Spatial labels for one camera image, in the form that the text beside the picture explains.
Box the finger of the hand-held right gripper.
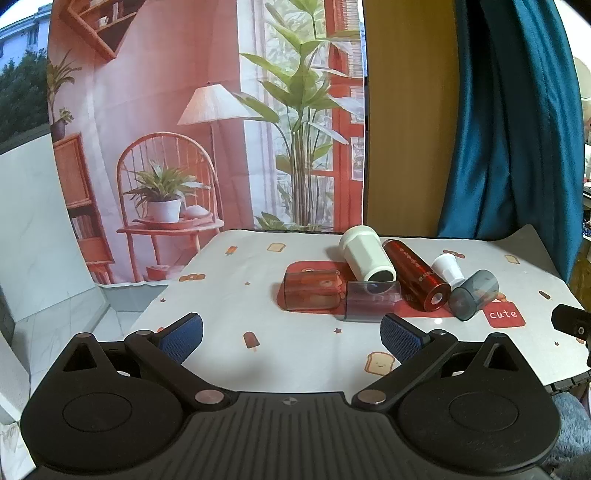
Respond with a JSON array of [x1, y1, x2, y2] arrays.
[[551, 304, 591, 370]]

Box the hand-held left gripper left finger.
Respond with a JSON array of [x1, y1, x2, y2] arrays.
[[61, 312, 233, 409]]

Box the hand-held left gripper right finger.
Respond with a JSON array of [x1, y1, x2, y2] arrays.
[[351, 312, 528, 409]]

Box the small white cup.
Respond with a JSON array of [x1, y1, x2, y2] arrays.
[[431, 253, 465, 287]]

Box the grey translucent cup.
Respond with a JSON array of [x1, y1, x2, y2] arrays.
[[449, 270, 501, 322]]

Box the white ribbed cup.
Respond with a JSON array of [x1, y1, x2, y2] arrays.
[[339, 224, 398, 283]]

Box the clear translucent cup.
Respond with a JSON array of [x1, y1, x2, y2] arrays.
[[283, 271, 348, 311]]

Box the red metallic bottle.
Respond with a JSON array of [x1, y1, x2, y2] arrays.
[[382, 239, 452, 313]]

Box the printed white tablecloth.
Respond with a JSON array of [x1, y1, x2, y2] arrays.
[[117, 228, 591, 394]]

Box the grey fuzzy cloth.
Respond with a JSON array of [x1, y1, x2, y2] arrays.
[[549, 390, 591, 480]]

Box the white marble panel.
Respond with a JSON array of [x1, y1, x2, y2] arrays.
[[0, 134, 110, 326]]

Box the teal curtain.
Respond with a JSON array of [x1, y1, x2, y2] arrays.
[[436, 0, 585, 283]]

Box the printed room backdrop cloth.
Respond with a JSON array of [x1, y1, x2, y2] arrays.
[[46, 0, 366, 288]]

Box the yellow wooden panel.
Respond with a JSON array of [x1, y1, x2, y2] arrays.
[[362, 0, 463, 239]]

